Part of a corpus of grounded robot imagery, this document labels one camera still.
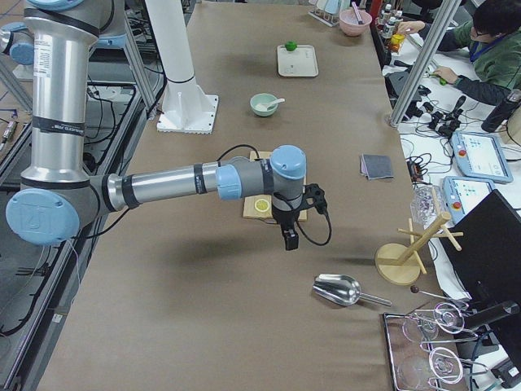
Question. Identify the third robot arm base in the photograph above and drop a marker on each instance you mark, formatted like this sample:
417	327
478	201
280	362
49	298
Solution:
17	43

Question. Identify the dark tray at table edge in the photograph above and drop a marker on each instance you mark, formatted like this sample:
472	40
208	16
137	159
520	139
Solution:
399	347

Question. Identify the person's hand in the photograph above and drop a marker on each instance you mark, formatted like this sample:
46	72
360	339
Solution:
445	73

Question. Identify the pink ribbed bowl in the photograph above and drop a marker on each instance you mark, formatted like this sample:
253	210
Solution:
349	25

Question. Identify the white ceramic spoon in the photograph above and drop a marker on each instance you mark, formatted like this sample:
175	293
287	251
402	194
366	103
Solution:
273	103

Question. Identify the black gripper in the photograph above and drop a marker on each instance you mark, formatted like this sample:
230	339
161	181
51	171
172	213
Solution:
286	218

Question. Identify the black computer monitor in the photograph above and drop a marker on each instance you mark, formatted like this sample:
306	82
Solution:
488	266

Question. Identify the green lime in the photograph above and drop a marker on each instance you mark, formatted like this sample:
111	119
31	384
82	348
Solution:
290	46

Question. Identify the black water bottle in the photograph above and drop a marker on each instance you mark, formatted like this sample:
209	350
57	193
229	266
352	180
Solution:
502	111

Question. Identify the mint green bowl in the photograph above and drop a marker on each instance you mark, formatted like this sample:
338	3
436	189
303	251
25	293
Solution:
263	98

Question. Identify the metal scoop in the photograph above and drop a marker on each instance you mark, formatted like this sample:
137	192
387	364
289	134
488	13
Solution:
344	290

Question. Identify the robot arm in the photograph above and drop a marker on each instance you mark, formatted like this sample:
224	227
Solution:
58	197

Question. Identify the wooden mug tree stand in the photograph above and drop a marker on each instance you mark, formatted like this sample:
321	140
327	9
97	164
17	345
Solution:
402	265

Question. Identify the thick lemon half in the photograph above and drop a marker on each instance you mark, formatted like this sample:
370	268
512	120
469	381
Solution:
262	205

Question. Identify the bamboo cutting board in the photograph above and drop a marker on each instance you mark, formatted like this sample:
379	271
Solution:
248	205

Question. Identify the seated person in green jacket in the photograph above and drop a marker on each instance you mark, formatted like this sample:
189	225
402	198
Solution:
492	37

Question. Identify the grey folded cloth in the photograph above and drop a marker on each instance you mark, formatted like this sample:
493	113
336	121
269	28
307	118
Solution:
376	166

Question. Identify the cream rabbit tray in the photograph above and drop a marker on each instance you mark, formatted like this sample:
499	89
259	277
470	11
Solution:
301	62

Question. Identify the aluminium frame post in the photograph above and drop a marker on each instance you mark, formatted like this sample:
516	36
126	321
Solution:
439	27

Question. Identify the blue teach pendant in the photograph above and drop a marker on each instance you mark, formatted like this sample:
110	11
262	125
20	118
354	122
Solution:
461	194
480	156

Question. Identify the clear glass on tray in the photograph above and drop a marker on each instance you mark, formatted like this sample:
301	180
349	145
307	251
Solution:
426	324
440	369

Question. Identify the metal tube in bowl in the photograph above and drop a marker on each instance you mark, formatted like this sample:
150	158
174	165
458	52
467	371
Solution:
357	13

